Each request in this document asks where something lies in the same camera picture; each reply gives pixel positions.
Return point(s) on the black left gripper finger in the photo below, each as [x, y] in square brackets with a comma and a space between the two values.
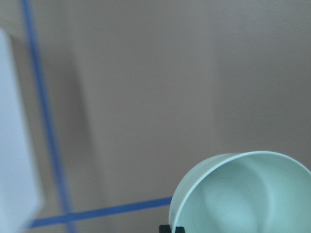
[167, 229]

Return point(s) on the mint green bowl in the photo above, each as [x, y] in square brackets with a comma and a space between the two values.
[250, 192]

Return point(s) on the clear plastic bin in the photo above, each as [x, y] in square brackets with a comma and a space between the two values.
[21, 195]

